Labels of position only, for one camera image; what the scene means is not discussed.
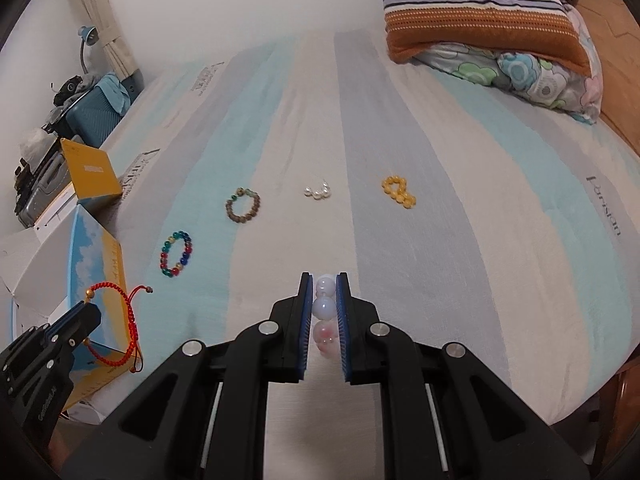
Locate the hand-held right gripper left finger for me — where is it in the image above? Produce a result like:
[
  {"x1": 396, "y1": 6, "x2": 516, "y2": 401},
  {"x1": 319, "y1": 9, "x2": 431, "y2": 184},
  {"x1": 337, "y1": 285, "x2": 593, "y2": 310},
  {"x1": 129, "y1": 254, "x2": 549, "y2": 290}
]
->
[{"x1": 55, "y1": 272, "x2": 313, "y2": 480}]

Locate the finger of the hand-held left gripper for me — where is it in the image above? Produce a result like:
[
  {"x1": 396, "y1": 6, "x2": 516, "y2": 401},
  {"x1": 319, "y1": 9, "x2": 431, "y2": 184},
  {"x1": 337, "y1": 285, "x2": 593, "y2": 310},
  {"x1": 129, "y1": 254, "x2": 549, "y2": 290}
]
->
[
  {"x1": 47, "y1": 301, "x2": 97, "y2": 333},
  {"x1": 52, "y1": 309, "x2": 102, "y2": 350}
]

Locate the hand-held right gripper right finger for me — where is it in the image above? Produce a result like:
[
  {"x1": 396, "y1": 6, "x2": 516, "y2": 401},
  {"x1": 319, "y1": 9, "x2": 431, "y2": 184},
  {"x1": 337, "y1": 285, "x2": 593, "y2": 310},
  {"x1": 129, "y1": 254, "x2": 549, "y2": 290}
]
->
[{"x1": 336, "y1": 272, "x2": 591, "y2": 480}]

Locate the pink bead bracelet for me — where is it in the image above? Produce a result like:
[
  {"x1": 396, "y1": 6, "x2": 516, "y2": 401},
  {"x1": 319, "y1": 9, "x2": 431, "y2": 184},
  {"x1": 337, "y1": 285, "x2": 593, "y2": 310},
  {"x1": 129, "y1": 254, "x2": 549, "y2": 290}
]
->
[{"x1": 312, "y1": 274, "x2": 341, "y2": 361}]

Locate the red cord bracelet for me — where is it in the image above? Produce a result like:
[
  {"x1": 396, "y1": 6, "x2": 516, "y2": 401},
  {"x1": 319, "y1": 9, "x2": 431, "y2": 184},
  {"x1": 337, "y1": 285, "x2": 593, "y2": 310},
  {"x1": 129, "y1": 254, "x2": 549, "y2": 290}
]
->
[{"x1": 82, "y1": 282, "x2": 155, "y2": 373}]

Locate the white cardboard box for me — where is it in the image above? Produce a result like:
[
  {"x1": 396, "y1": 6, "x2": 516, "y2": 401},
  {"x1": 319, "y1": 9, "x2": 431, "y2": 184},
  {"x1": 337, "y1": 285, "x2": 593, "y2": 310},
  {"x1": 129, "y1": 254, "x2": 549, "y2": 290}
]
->
[{"x1": 0, "y1": 137, "x2": 146, "y2": 426}]

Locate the multicolour bead bracelet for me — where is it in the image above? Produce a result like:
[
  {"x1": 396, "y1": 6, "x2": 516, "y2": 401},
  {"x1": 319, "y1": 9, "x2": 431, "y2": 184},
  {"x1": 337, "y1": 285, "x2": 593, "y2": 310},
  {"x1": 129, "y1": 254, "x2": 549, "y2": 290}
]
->
[{"x1": 159, "y1": 230, "x2": 195, "y2": 278}]

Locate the brown wooden bead bracelet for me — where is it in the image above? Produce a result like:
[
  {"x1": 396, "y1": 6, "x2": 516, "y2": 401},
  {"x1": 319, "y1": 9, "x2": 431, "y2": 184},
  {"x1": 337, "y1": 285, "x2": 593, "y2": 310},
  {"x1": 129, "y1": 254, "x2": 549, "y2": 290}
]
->
[{"x1": 224, "y1": 187, "x2": 262, "y2": 223}]

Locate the yellow bead bracelet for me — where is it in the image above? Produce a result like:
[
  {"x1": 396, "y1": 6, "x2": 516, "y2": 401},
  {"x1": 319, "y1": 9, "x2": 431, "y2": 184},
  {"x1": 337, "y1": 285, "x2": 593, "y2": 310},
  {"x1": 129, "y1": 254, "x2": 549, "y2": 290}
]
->
[{"x1": 381, "y1": 175, "x2": 418, "y2": 210}]

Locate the grey suitcase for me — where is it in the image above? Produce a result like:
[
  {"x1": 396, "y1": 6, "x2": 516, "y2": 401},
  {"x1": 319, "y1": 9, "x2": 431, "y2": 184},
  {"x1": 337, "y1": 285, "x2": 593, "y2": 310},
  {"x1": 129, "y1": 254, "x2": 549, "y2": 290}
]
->
[{"x1": 12, "y1": 150, "x2": 81, "y2": 228}]

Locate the striped bed sheet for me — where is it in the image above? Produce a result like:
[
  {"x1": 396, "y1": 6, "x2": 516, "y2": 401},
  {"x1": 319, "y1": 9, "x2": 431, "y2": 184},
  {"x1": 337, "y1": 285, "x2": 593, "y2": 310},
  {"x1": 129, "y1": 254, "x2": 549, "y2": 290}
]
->
[{"x1": 65, "y1": 25, "x2": 640, "y2": 426}]

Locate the white cloth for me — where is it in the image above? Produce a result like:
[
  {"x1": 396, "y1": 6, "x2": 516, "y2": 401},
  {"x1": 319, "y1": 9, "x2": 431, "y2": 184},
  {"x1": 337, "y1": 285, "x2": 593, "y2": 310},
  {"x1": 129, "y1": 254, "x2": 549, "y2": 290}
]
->
[{"x1": 20, "y1": 127, "x2": 56, "y2": 160}]

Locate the teal suitcase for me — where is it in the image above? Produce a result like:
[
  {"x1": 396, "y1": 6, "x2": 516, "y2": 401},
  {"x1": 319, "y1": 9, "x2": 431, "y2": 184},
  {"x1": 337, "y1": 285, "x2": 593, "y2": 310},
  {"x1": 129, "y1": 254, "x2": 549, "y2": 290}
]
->
[{"x1": 62, "y1": 72, "x2": 133, "y2": 148}]

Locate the teal cloth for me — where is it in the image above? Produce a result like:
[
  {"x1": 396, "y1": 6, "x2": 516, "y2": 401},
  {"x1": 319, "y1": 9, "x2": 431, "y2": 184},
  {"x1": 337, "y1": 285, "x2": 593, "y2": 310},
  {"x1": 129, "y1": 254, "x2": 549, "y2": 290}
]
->
[{"x1": 97, "y1": 74, "x2": 132, "y2": 111}]

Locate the blue desk lamp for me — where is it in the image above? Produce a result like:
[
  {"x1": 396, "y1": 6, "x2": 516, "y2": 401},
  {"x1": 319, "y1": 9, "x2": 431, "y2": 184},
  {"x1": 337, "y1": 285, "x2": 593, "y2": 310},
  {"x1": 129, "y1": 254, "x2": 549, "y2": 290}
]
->
[{"x1": 76, "y1": 25, "x2": 103, "y2": 78}]

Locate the beige curtain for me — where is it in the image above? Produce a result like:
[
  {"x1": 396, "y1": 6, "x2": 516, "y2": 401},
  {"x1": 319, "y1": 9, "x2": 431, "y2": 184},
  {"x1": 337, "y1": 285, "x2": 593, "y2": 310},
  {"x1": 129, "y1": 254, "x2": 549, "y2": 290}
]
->
[{"x1": 62, "y1": 0, "x2": 141, "y2": 78}]

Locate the floral quilt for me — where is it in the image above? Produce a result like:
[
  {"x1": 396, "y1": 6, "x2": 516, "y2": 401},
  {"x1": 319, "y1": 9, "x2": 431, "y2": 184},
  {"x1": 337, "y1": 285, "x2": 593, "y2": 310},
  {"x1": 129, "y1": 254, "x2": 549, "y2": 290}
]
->
[{"x1": 415, "y1": 5, "x2": 603, "y2": 126}]

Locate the striped pillow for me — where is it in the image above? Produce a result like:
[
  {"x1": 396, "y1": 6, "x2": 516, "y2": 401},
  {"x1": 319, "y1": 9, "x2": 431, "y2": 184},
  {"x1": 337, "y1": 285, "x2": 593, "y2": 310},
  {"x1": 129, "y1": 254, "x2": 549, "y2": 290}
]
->
[{"x1": 378, "y1": 0, "x2": 593, "y2": 73}]

